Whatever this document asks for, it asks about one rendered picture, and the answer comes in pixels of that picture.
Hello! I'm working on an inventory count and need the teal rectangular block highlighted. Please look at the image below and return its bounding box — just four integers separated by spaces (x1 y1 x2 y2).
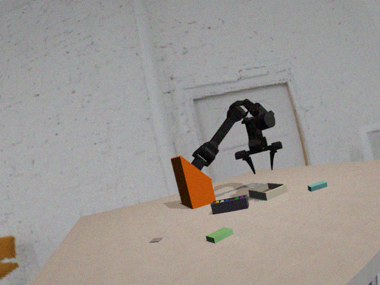
308 181 327 192

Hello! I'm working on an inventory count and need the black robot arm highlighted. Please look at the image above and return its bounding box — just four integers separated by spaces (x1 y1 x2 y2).
191 99 276 171

